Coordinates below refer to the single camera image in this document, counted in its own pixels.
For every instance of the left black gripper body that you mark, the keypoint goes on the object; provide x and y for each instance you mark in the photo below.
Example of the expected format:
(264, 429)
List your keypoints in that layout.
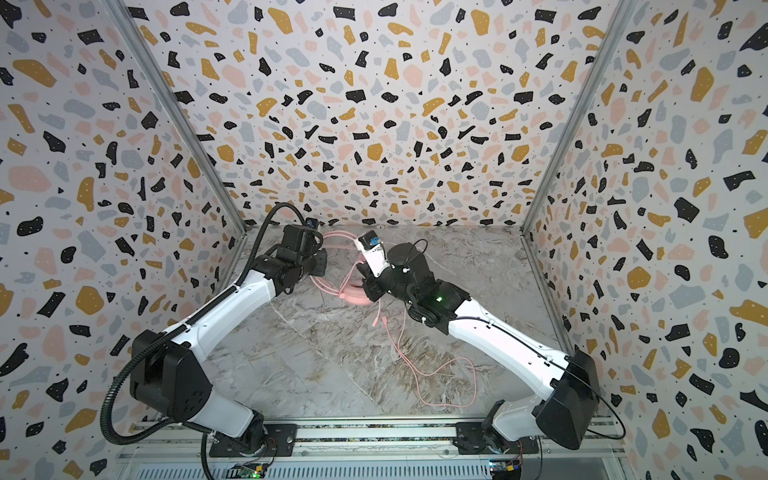
(315, 265)

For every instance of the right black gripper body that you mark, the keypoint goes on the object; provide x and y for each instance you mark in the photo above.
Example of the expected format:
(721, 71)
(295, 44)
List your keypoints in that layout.
(374, 285)

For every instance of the pink headphones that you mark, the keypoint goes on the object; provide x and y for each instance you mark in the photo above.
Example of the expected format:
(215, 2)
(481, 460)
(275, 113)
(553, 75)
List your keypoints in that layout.
(351, 293)

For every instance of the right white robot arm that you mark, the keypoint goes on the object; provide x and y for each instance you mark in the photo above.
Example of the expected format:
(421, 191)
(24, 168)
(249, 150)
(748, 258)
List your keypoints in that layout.
(565, 387)

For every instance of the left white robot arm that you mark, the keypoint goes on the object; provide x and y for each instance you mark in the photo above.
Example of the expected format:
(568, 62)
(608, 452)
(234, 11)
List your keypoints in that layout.
(169, 376)

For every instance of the green circuit board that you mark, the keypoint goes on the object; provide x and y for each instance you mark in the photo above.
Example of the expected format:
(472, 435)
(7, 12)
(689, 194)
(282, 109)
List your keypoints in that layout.
(250, 470)

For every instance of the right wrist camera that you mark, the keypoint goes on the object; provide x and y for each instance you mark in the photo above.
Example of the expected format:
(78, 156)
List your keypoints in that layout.
(370, 246)

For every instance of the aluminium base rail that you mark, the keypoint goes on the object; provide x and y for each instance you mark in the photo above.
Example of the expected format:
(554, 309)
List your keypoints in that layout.
(375, 447)

